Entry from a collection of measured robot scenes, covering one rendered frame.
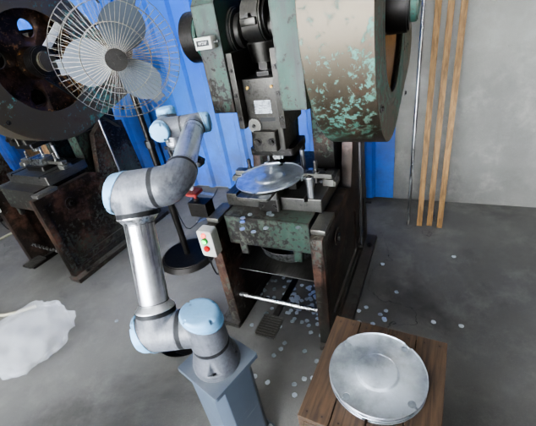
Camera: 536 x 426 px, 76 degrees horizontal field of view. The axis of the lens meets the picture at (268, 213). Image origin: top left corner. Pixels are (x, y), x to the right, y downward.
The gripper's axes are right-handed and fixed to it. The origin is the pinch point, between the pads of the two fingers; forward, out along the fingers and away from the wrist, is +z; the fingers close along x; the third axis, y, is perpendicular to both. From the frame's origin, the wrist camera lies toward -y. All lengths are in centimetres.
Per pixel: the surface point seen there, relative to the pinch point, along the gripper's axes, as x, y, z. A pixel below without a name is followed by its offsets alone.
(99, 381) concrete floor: 57, 40, 77
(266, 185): -2.8, -35.2, -1.8
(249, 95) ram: -14.4, -28.3, -34.2
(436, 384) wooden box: 35, -101, 42
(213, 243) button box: 11.7, -12.8, 19.6
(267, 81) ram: -14, -37, -39
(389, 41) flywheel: -49, -75, -43
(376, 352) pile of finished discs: 31, -83, 39
